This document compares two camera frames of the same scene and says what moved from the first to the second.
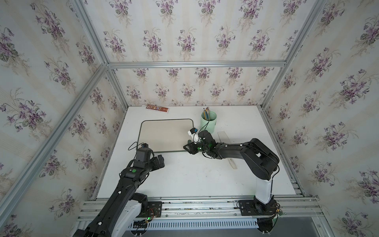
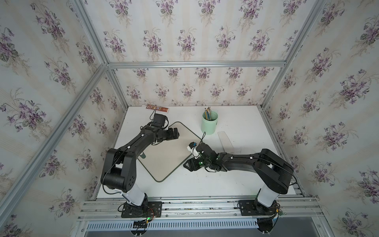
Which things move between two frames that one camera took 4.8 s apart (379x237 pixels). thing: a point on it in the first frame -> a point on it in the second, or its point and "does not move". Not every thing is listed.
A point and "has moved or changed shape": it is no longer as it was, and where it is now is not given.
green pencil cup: (208, 125) does not move
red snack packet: (155, 107) does not move
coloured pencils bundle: (206, 114) does not move
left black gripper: (156, 165) -> (171, 136)
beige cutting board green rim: (163, 135) has moved or changed shape
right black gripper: (190, 147) -> (190, 162)
